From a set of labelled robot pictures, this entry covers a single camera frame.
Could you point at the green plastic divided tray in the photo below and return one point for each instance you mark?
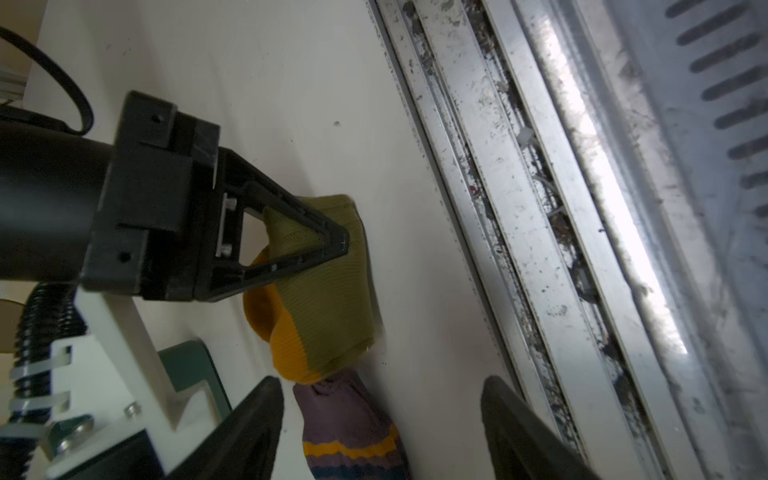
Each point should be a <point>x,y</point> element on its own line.
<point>189,363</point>

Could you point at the purple striped sock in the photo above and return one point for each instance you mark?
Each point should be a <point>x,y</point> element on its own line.
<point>346,435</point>

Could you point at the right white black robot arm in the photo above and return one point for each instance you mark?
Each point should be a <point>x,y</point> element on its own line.
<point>51,181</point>

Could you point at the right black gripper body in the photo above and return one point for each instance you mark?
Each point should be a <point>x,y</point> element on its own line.
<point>147,230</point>

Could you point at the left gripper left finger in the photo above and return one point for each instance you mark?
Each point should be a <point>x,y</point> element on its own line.
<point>244,445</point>

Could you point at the green striped sock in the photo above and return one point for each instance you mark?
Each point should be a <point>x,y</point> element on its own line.
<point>321,320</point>

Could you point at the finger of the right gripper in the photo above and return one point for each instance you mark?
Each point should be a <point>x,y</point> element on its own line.
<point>299,236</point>

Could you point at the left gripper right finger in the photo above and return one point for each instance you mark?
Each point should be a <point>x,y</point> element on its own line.
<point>521,446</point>

